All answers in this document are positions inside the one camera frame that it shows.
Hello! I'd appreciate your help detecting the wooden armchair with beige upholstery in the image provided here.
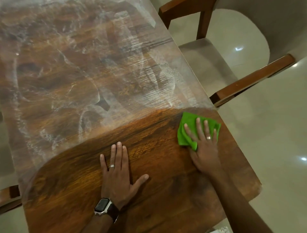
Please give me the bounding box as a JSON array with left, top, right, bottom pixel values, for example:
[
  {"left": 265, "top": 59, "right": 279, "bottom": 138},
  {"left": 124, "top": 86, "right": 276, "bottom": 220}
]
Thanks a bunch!
[{"left": 158, "top": 0, "right": 307, "bottom": 108}]

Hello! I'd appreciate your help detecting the person's right hand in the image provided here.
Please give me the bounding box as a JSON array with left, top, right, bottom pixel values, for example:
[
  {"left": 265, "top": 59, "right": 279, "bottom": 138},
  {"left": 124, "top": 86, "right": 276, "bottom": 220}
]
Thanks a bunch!
[{"left": 184, "top": 117, "right": 222, "bottom": 178}]

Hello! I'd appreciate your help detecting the person's left hand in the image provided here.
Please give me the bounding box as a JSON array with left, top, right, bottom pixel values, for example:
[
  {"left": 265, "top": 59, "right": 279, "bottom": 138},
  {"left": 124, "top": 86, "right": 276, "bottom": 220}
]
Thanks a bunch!
[{"left": 99, "top": 142, "right": 150, "bottom": 209}]

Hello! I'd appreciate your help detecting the black smartwatch with silver case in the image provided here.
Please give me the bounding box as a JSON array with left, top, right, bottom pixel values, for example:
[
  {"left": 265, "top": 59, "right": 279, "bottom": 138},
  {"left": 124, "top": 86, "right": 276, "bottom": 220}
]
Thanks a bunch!
[{"left": 94, "top": 198, "right": 120, "bottom": 224}]

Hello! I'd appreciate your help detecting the person's right forearm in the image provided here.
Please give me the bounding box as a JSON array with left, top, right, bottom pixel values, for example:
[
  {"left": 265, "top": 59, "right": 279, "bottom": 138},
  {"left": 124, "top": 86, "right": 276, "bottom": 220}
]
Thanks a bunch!
[{"left": 208, "top": 167, "right": 274, "bottom": 233}]

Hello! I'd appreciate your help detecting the green cleaning cloth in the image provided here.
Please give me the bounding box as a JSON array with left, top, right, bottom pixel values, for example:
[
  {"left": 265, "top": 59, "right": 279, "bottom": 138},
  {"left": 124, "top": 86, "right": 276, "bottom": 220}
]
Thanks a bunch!
[{"left": 177, "top": 112, "right": 221, "bottom": 152}]

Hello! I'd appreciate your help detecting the wooden chair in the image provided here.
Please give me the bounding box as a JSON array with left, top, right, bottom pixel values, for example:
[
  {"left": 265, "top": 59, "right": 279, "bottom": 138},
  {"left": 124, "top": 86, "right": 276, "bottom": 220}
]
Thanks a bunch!
[{"left": 0, "top": 184, "right": 23, "bottom": 215}]

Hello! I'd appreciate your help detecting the person's left forearm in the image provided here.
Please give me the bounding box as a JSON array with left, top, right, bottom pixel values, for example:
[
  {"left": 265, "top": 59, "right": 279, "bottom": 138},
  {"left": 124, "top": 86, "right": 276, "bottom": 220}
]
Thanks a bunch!
[{"left": 79, "top": 210, "right": 120, "bottom": 233}]

